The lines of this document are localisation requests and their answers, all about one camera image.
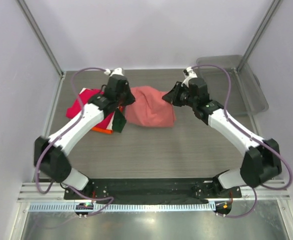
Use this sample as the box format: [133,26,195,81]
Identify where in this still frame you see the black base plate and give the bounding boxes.
[63,177,242,204]

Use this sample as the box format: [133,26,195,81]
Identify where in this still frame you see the salmon pink t shirt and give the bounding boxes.
[124,86,176,128]

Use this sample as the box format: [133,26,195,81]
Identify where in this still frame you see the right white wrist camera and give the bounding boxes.
[182,66,198,87]

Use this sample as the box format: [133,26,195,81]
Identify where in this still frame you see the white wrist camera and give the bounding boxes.
[182,66,198,87]
[103,67,126,80]

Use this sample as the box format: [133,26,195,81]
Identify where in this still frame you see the green t shirt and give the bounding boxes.
[112,109,127,133]

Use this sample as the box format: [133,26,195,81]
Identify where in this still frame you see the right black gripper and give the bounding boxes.
[162,82,197,109]

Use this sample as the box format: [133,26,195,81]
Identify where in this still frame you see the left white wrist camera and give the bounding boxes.
[103,67,126,80]

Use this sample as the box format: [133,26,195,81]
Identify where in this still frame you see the slotted white cable duct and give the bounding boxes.
[28,202,216,213]

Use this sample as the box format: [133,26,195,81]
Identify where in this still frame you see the clear plastic bin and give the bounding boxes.
[195,55,269,117]

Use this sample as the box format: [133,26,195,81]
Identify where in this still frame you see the magenta t shirt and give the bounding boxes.
[65,87,115,130]

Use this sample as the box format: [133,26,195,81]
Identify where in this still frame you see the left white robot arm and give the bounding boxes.
[34,73,135,200]

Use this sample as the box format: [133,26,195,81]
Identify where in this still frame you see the aluminium frame rail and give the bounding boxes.
[16,182,66,203]

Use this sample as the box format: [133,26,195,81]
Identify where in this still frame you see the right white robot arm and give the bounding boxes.
[162,77,282,198]

